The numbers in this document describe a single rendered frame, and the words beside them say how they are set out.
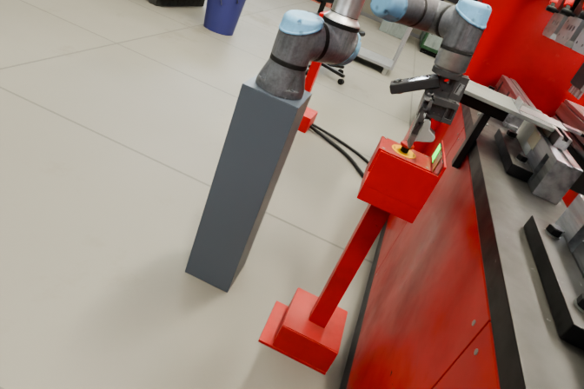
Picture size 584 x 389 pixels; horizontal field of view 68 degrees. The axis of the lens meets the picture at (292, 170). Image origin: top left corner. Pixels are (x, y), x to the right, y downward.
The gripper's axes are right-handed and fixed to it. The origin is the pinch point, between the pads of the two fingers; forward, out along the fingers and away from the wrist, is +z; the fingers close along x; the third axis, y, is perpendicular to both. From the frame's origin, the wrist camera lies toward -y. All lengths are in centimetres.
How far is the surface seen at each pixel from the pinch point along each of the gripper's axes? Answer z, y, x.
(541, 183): -3.4, 30.3, -7.0
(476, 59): -12, 23, 103
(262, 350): 83, -19, -7
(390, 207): 16.9, 1.8, -4.8
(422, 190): 9.1, 7.4, -4.8
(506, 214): -1.1, 20.3, -25.1
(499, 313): 1, 16, -54
